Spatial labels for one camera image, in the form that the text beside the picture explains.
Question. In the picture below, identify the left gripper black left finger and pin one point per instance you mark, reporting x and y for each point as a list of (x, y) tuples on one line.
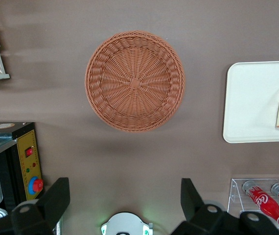
[(44, 215)]

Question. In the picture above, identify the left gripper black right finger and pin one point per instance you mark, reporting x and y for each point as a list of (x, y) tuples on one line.
[(203, 220)]

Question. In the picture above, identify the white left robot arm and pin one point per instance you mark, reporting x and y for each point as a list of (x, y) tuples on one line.
[(127, 224)]

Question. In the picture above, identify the cream plastic tray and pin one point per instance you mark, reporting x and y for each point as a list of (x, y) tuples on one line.
[(249, 102)]

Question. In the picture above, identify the round brown wicker basket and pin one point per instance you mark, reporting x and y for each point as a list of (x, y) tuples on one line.
[(134, 80)]

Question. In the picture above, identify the clear acrylic bottle rack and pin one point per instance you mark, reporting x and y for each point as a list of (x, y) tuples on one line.
[(235, 195)]

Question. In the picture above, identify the black food warmer appliance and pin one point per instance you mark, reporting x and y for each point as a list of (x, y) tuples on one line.
[(24, 147)]

